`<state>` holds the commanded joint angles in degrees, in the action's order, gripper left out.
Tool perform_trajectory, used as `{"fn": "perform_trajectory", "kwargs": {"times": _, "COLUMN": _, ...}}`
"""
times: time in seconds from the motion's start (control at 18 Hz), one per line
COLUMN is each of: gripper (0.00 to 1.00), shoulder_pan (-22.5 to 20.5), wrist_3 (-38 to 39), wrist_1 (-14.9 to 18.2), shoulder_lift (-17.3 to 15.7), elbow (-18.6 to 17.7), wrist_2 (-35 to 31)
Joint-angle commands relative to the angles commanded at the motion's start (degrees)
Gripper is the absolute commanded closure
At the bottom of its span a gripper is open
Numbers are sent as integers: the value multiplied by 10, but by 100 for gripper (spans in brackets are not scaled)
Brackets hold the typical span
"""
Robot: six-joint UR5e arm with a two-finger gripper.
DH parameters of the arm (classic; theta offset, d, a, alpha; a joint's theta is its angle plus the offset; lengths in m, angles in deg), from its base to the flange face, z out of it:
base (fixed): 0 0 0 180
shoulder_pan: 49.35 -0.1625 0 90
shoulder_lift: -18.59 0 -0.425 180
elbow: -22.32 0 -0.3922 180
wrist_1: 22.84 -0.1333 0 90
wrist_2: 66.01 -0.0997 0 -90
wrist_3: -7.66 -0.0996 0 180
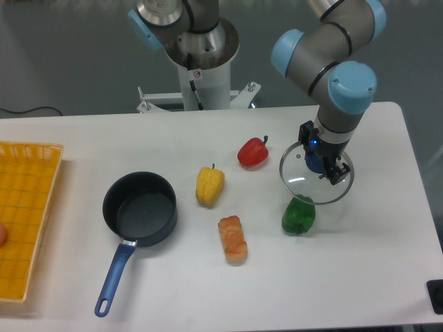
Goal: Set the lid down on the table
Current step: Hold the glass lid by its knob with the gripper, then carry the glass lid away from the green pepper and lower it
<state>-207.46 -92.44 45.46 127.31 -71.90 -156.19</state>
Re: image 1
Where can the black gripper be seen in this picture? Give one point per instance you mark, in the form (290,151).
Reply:
(321,156)

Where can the toy bread loaf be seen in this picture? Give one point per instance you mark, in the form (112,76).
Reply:
(232,240)

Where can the orange object in basket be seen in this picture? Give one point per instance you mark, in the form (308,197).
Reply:
(3,234)

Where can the glass lid blue knob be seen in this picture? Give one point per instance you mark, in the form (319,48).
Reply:
(303,178)

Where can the black device at table corner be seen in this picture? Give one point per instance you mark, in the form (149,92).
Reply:
(435,292)

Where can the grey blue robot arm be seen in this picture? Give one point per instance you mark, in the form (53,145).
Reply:
(318,63)

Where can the red bell pepper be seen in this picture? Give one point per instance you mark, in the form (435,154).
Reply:
(253,152)

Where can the dark saucepan blue handle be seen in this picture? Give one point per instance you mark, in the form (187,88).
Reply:
(141,208)

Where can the green bell pepper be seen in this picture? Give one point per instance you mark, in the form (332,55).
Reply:
(299,216)

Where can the yellow woven basket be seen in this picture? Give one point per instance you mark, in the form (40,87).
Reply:
(28,174)

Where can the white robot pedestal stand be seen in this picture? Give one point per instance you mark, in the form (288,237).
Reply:
(203,67)

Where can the yellow bell pepper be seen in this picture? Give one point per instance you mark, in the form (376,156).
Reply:
(210,183)

